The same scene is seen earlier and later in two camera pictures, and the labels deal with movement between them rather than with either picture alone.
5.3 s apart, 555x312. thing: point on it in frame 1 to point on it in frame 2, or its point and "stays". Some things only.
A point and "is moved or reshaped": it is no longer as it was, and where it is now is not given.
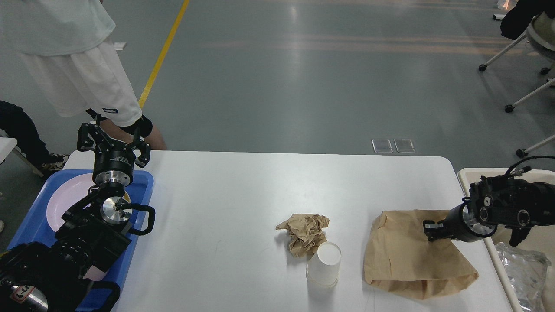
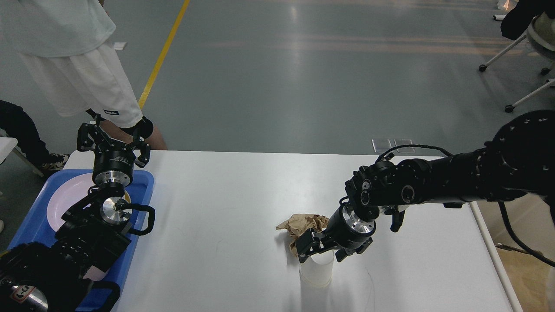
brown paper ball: [305, 233] stays
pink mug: [94, 273] stays
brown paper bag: [399, 256] to [529, 275]
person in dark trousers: [15, 123] stays
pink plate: [64, 194] stays
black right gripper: [460, 224] to [345, 228]
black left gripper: [115, 166] stays
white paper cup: [323, 269] is moved or reshaped
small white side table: [7, 145] stays
